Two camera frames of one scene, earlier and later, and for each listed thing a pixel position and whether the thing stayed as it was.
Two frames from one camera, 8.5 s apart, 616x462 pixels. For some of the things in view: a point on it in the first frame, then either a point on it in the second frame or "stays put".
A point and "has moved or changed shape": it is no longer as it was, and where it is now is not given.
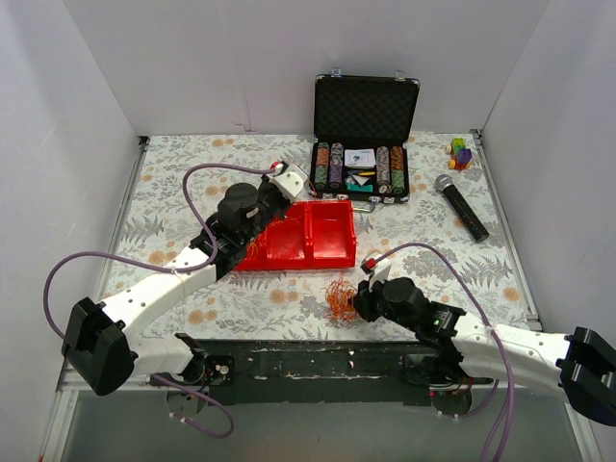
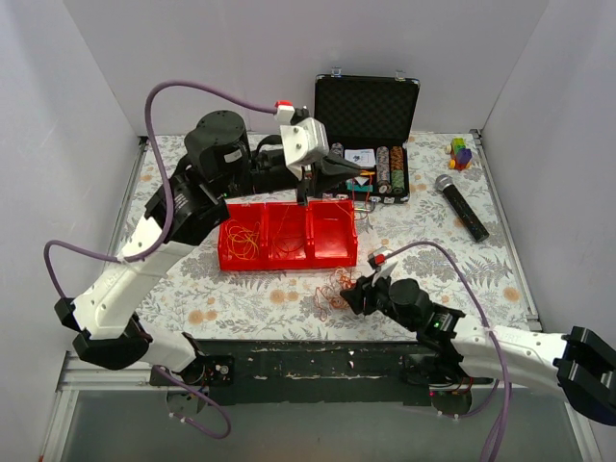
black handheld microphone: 444,183 stays put
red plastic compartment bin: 311,235 stays put
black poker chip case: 362,125 stays put
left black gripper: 278,200 → 305,180
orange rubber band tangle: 340,295 has moved or changed shape
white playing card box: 359,158 stays put
